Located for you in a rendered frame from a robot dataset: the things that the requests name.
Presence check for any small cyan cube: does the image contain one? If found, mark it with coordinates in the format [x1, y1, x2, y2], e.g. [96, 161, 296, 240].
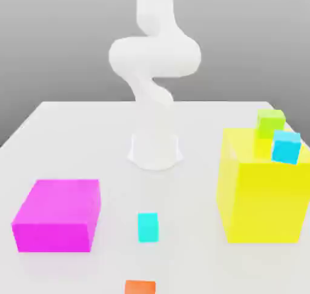
[137, 212, 160, 244]

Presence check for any small lime green cube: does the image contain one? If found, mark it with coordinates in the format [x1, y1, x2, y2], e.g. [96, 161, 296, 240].
[256, 109, 286, 140]

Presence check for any small sky blue cube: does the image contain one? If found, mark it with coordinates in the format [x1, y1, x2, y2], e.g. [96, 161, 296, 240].
[271, 130, 302, 165]

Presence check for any small orange cube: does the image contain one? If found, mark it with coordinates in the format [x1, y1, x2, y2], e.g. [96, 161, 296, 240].
[125, 279, 156, 294]

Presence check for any large magenta box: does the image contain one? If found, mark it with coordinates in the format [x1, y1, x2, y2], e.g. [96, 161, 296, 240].
[11, 179, 102, 253]

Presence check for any large yellow box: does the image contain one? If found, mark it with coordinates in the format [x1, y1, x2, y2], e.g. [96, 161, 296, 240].
[216, 128, 310, 244]

